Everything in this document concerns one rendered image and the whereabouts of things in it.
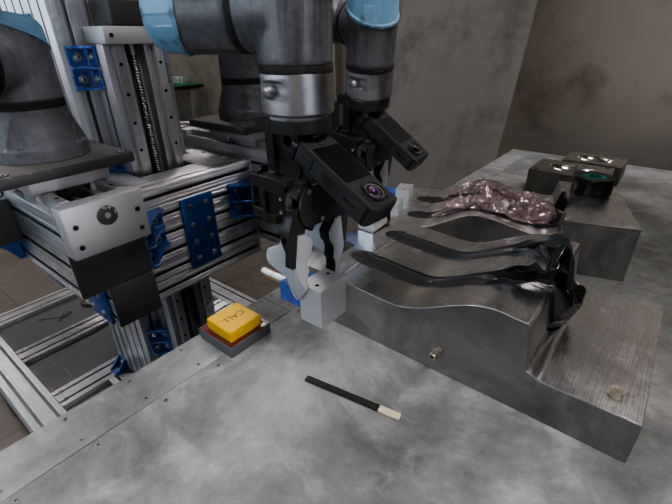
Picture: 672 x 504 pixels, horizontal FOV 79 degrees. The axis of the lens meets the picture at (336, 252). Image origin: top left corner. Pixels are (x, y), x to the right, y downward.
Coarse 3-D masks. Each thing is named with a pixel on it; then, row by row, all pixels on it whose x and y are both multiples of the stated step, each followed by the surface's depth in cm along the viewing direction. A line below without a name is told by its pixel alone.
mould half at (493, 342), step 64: (320, 256) 70; (384, 256) 71; (512, 256) 61; (576, 256) 63; (384, 320) 61; (448, 320) 53; (512, 320) 48; (576, 320) 58; (640, 320) 58; (512, 384) 51; (576, 384) 48; (640, 384) 48
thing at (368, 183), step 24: (312, 144) 42; (336, 144) 44; (312, 168) 42; (336, 168) 41; (360, 168) 42; (336, 192) 40; (360, 192) 39; (384, 192) 41; (360, 216) 40; (384, 216) 41
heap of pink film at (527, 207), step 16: (464, 192) 97; (496, 192) 95; (512, 192) 96; (528, 192) 92; (448, 208) 91; (464, 208) 87; (480, 208) 86; (496, 208) 85; (512, 208) 87; (528, 208) 87; (544, 208) 87
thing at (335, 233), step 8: (320, 224) 51; (328, 224) 50; (336, 224) 50; (312, 232) 54; (320, 232) 50; (328, 232) 49; (336, 232) 50; (312, 240) 55; (320, 240) 53; (328, 240) 50; (336, 240) 51; (320, 248) 54; (328, 248) 52; (336, 248) 51; (328, 256) 52; (336, 256) 52; (328, 264) 53; (336, 264) 52
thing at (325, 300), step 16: (272, 272) 57; (320, 272) 52; (336, 272) 52; (288, 288) 52; (320, 288) 49; (336, 288) 51; (304, 304) 51; (320, 304) 49; (336, 304) 52; (320, 320) 50
